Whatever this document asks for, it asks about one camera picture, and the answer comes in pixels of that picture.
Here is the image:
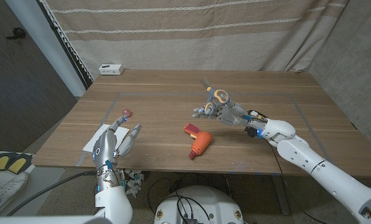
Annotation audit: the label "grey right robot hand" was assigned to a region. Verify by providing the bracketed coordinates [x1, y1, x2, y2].
[192, 99, 248, 127]

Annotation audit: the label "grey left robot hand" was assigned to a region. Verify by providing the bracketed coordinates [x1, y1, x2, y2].
[92, 115, 142, 170]

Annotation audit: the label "white tissue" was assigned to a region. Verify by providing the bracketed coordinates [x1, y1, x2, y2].
[82, 123, 130, 153]

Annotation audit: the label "orange grey scissors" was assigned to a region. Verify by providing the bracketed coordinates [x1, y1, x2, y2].
[200, 77, 230, 116]

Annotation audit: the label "orange toy drill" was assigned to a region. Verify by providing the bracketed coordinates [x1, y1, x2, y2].
[184, 123, 214, 161]

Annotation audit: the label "white blue floral object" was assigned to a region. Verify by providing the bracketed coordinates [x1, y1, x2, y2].
[124, 170, 146, 198]

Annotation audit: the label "white power strip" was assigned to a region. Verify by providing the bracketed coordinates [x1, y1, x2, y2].
[98, 63, 124, 76]

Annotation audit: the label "yellow black foot pedal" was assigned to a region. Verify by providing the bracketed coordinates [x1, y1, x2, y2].
[7, 154, 33, 175]
[0, 152, 12, 172]

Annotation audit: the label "white robot chest rim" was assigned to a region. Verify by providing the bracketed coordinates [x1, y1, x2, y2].
[0, 215, 113, 224]

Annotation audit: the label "beige striped backdrop curtain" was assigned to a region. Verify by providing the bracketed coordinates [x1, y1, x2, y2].
[44, 0, 350, 74]

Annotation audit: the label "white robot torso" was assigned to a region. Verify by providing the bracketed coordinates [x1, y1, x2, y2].
[154, 185, 245, 224]

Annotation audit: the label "grey metal table leg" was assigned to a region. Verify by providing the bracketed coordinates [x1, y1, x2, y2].
[271, 175, 291, 216]

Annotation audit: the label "white shoe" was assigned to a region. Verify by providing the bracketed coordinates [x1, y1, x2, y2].
[0, 172, 30, 217]

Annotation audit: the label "black white triangle-pattern trim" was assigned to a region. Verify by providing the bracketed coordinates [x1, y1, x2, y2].
[37, 0, 95, 90]

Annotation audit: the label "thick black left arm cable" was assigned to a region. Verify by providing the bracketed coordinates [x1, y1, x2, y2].
[6, 170, 98, 217]

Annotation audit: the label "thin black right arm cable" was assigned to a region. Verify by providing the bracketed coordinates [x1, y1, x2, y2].
[266, 139, 328, 224]

